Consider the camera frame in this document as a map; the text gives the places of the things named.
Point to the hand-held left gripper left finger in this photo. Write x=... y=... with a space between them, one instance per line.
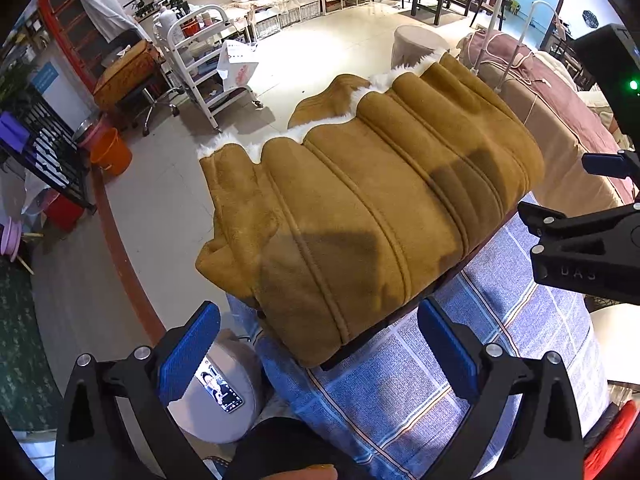
x=187 y=355

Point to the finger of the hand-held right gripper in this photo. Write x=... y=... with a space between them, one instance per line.
x=605 y=163
x=570 y=250

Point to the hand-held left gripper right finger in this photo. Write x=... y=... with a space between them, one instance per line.
x=447 y=350

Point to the tan suede fur-lined jacket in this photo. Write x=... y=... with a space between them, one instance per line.
x=360 y=210

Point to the person's left hand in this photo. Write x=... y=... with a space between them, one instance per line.
x=305 y=474

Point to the smartphone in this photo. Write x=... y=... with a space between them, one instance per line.
x=220 y=387

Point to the white round stool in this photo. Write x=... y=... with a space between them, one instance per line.
x=235 y=360

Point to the blue plaid blanket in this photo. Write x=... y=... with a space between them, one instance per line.
x=500 y=300

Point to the brown covered massage bed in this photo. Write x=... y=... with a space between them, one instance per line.
x=550 y=105

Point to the yellow-green plastic stool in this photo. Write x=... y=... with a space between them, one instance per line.
x=515 y=7

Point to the person's black clothing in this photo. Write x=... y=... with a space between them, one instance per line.
x=290 y=445

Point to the green patterned rug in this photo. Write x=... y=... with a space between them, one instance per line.
x=25 y=350

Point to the red bucket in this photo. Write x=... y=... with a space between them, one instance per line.
x=65 y=210

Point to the red puffer jacket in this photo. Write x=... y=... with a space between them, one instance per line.
x=620 y=440

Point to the beige round stool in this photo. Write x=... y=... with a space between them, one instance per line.
x=415 y=42

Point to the pink plates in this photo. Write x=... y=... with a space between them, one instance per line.
x=10 y=240

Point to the orange bucket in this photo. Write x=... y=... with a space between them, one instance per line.
x=112 y=155

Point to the pink basin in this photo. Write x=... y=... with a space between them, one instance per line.
x=92 y=132

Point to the black metal rack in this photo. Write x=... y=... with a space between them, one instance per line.
x=50 y=140

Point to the white trolley cart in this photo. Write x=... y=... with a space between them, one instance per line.
x=200 y=80

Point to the purple cloth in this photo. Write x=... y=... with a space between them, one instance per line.
x=12 y=132

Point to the tan swivel chair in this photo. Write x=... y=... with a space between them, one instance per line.
x=125 y=75

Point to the white paper bag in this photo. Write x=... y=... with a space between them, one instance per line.
x=237 y=67

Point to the white hanging coat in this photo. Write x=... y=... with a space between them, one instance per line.
x=100 y=0

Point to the red shelf frame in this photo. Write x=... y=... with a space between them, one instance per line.
x=55 y=15

